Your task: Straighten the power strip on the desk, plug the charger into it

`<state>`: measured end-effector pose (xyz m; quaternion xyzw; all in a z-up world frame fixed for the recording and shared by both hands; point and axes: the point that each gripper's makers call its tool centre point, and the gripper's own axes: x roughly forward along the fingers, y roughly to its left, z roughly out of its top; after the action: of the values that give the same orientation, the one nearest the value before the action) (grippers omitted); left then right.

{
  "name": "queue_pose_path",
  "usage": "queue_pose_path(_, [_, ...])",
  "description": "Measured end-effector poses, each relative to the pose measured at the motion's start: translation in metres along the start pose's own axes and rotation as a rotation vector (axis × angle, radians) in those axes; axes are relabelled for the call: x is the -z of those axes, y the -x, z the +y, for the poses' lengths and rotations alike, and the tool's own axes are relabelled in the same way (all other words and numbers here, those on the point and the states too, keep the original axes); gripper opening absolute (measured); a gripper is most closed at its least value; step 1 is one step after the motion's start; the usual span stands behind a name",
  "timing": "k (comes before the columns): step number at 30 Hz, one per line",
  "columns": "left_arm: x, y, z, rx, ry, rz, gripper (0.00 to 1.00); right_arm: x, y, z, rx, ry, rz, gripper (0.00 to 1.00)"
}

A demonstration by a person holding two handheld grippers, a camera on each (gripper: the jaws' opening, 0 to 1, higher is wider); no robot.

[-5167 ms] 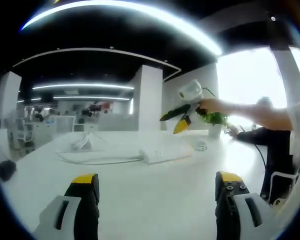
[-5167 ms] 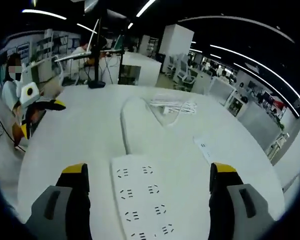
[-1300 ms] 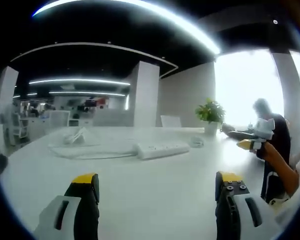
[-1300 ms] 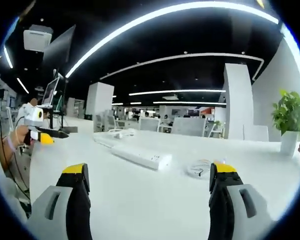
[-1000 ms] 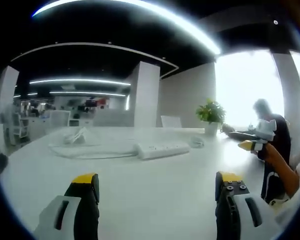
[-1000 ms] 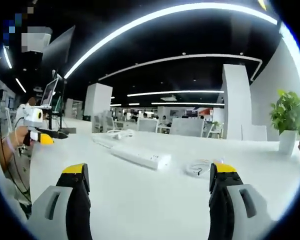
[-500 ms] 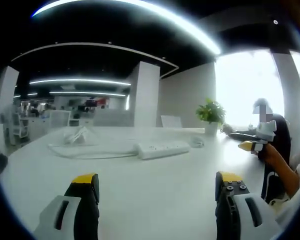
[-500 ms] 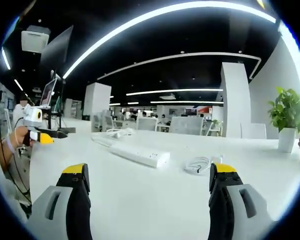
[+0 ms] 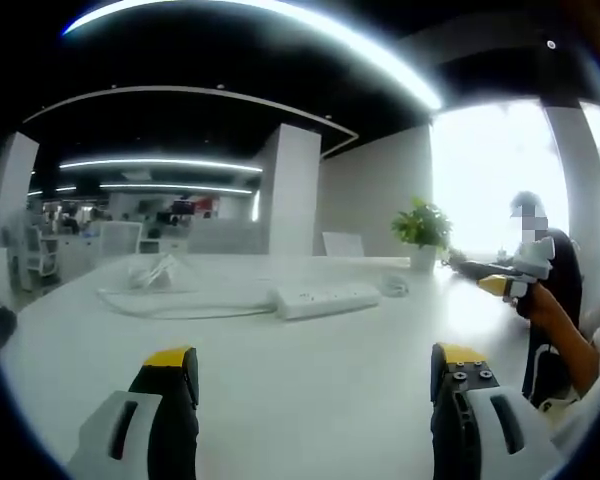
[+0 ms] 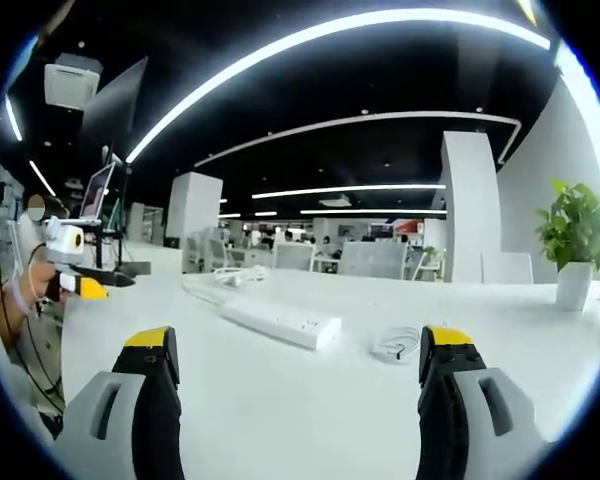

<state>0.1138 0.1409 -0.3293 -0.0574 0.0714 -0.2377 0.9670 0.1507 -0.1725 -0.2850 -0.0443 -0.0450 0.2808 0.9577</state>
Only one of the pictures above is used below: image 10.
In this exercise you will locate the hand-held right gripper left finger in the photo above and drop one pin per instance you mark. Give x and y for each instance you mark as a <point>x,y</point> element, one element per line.
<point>155,425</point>

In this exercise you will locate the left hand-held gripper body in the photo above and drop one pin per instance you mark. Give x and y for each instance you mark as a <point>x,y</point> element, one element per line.
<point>62,245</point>

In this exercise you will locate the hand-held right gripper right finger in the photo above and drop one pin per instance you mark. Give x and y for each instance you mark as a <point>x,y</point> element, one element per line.
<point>440,425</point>

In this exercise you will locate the white charger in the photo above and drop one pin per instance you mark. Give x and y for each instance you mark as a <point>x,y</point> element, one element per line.
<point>386,351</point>

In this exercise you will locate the white power strip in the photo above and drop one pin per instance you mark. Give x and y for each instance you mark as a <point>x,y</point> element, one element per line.
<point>285,322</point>

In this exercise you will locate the white desk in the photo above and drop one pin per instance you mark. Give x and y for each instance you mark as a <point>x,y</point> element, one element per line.
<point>290,410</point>

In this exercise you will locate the thin ceiling light strip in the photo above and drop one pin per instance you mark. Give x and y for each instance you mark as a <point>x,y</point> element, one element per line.
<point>375,211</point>
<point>350,190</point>

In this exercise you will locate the curved ceiling light strip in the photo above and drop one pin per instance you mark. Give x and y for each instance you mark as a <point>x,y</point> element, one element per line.
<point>280,55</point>

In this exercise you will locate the person's left hand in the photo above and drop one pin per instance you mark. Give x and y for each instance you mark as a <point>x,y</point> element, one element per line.
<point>42,282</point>

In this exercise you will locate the black monitor stand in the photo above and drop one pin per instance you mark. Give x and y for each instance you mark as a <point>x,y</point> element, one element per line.
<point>121,250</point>

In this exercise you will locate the computer monitor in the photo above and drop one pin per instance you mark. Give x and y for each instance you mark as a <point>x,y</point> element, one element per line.
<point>97,192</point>

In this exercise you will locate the pale wristband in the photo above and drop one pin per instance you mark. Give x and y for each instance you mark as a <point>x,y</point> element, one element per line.
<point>21,300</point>

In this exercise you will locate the large black panel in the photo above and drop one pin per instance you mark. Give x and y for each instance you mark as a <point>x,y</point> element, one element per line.
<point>117,110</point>

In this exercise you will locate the ceiling air conditioner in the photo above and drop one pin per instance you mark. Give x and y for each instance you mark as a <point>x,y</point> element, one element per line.
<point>72,80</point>

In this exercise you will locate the white chair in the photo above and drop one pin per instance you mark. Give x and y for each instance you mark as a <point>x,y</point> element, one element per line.
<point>507,267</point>

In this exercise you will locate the green potted plant white pot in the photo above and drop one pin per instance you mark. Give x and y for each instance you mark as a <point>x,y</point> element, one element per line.
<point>575,230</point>

